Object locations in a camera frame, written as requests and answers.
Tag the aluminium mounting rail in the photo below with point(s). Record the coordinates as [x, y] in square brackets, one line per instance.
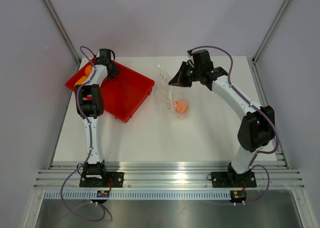
[172, 175]

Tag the left small circuit board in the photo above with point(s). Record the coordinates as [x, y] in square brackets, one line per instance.
[103, 194]

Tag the aluminium frame post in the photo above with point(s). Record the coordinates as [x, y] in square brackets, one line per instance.
[60, 27]
[271, 30]

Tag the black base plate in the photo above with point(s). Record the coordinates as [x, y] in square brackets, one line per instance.
[224, 179]
[111, 179]

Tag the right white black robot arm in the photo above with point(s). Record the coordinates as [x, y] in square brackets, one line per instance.
[257, 127]

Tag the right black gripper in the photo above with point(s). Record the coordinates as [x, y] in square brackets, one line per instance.
[179, 79]

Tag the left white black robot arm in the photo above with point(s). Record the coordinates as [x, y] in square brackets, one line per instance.
[90, 107]

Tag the orange persimmon fruit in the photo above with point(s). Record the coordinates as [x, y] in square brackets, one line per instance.
[88, 70]

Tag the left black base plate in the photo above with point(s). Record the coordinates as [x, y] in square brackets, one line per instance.
[111, 179]

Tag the yellow orange mango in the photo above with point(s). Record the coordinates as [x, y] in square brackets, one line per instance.
[81, 80]

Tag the right small circuit board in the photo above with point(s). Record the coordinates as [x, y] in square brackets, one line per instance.
[238, 196]

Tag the red plastic tray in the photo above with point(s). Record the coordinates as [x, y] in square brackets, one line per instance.
[123, 94]

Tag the clear dotted zip bag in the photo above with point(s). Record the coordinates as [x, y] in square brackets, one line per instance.
[167, 95]

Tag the small circuit board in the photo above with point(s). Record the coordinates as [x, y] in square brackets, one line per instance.
[103, 194]
[238, 196]

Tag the white slotted cable duct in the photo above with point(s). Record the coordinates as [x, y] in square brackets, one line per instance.
[141, 194]

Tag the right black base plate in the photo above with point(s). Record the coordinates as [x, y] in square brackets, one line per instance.
[224, 179]

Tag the right aluminium frame post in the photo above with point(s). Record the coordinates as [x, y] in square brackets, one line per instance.
[271, 30]

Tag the orange round fruit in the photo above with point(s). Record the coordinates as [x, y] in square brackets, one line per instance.
[181, 106]

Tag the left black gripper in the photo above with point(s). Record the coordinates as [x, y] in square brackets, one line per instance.
[115, 71]

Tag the left aluminium frame post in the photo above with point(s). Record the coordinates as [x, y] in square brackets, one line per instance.
[60, 27]

